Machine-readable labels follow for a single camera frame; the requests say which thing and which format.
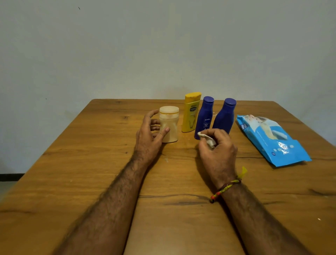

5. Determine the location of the person's right hand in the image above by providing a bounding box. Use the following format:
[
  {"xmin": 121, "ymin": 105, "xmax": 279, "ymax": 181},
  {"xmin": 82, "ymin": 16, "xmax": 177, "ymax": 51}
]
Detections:
[{"xmin": 197, "ymin": 128, "xmax": 238, "ymax": 188}]

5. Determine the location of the person's left hand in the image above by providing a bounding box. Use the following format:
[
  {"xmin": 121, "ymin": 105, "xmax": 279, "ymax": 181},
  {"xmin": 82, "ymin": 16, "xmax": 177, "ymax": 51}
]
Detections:
[{"xmin": 133, "ymin": 109, "xmax": 170, "ymax": 167}]

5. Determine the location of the white wipe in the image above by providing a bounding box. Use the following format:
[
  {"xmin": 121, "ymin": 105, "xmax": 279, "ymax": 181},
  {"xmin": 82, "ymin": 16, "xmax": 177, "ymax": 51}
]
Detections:
[{"xmin": 197, "ymin": 131, "xmax": 217, "ymax": 150}]

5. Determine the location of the cream plastic jar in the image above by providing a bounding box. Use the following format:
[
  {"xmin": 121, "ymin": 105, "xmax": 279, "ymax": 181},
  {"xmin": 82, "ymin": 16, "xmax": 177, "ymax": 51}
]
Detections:
[{"xmin": 159, "ymin": 106, "xmax": 180, "ymax": 143}]

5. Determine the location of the person's left forearm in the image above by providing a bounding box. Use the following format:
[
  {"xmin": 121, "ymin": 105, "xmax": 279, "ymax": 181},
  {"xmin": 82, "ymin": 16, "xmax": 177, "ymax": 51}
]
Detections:
[{"xmin": 53, "ymin": 155, "xmax": 151, "ymax": 255}]

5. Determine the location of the person's right forearm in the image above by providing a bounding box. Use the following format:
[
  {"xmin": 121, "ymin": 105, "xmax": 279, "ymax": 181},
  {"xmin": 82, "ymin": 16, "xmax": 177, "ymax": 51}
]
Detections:
[{"xmin": 217, "ymin": 182, "xmax": 313, "ymax": 255}]

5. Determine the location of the blue lotion bottle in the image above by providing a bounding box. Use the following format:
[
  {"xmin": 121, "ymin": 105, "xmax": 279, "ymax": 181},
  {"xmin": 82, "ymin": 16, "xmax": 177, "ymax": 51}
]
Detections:
[
  {"xmin": 194, "ymin": 96, "xmax": 215, "ymax": 140},
  {"xmin": 212, "ymin": 98, "xmax": 237, "ymax": 135}
]

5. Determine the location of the yellow lotion bottle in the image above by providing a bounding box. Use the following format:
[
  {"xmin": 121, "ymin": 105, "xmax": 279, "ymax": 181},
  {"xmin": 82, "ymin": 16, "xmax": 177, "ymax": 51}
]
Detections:
[{"xmin": 181, "ymin": 92, "xmax": 202, "ymax": 133}]

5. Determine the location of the multicoloured thread wristband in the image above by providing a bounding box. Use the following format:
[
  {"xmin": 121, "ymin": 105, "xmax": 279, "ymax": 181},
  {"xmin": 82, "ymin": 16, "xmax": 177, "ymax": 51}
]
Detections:
[{"xmin": 209, "ymin": 167, "xmax": 248, "ymax": 204}]

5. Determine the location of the blue wet wipes packet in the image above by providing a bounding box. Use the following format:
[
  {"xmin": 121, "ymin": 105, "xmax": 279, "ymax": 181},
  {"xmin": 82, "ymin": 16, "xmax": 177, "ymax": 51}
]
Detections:
[{"xmin": 236, "ymin": 114, "xmax": 312, "ymax": 168}]

